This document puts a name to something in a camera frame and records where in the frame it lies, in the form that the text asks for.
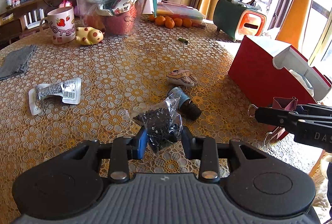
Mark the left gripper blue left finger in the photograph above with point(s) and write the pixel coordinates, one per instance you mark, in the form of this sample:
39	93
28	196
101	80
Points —
140	143

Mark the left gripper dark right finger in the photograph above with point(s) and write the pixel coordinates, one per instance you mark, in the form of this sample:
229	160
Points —
186	140

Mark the bag of black screws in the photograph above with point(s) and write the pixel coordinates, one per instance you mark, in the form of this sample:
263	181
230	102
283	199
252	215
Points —
162	123

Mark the dark bottle with blue label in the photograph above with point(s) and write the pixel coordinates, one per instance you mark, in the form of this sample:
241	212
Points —
185	105

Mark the maroon binder clip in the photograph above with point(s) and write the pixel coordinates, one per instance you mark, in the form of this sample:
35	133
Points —
281	109

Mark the white printed blister pack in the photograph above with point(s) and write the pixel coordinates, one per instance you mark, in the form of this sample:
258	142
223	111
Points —
69	91

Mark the white green snack bag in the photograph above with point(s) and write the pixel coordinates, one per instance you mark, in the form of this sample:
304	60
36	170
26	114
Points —
304	81

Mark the striped shell-shaped figurine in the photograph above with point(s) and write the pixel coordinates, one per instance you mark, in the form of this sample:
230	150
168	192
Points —
182	77

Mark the red cardboard box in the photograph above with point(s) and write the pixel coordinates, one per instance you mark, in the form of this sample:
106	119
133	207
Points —
261	70

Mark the small green leaf scrap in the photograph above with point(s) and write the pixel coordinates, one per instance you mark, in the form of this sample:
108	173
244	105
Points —
183	40

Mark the orange fruit four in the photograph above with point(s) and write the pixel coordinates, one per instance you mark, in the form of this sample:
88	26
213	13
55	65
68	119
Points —
186	22

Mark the orange fruit three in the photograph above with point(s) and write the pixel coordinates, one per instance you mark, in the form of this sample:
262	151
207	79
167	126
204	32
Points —
178	22

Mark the orange fruit two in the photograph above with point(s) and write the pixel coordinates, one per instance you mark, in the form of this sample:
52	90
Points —
169	23

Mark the yellow spotted toy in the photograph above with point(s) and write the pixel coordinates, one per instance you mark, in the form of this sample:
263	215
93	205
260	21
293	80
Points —
88	36

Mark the orange fruit one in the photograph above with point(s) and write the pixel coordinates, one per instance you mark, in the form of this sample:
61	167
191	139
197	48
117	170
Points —
160	21

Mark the green orange tissue box organizer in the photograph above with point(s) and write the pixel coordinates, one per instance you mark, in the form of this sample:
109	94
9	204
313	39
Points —
238	20

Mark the red basket of items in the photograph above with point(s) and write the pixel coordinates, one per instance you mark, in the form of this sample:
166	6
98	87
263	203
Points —
113	17

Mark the stack of colourful books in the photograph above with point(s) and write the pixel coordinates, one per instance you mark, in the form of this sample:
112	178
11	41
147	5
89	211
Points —
174	10

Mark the pink strawberry mug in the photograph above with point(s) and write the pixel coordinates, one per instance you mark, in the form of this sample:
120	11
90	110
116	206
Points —
62	25

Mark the grey folded cloth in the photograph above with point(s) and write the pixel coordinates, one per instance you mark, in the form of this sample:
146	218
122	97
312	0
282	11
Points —
16	62

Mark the pink toy bag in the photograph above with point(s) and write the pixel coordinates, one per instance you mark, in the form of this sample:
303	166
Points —
65	3

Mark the white wifi router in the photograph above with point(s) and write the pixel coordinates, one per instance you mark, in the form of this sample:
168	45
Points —
32	19

